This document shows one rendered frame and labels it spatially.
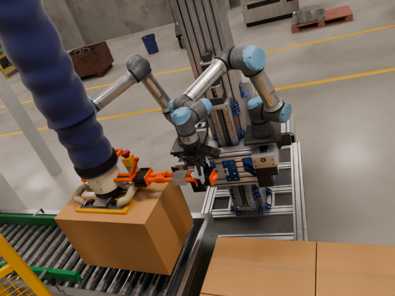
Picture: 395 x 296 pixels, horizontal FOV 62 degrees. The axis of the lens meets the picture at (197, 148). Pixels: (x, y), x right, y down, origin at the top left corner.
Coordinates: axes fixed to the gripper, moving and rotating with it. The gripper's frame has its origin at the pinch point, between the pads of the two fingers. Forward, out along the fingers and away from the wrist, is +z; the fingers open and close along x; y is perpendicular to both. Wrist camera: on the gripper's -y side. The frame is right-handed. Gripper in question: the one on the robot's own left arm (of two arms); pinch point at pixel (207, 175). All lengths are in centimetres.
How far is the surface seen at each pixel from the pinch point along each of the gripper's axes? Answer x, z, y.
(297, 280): 5, 67, -33
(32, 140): -152, 60, 314
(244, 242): -17, 67, 0
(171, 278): 13, 67, 38
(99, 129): -2, -29, 50
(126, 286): 23, 67, 65
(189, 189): -125, 121, 95
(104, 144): -1, -21, 50
